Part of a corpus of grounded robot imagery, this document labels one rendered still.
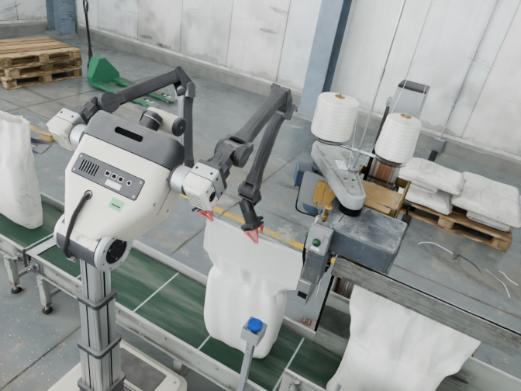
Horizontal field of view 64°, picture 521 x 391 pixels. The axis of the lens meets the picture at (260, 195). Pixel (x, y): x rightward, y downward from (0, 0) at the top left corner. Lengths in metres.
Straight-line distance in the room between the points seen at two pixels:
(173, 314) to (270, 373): 0.61
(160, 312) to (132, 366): 0.30
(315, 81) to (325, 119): 4.82
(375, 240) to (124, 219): 0.84
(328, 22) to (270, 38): 1.23
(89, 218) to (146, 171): 0.24
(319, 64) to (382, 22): 1.03
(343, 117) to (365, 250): 0.51
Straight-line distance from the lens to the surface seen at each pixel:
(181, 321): 2.35
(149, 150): 1.40
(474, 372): 2.23
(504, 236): 4.67
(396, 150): 1.62
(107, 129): 1.52
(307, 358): 2.31
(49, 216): 3.13
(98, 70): 6.81
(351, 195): 1.56
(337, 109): 1.62
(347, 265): 1.75
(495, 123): 6.61
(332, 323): 2.26
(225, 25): 7.58
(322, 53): 6.37
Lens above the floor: 2.13
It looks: 30 degrees down
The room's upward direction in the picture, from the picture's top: 10 degrees clockwise
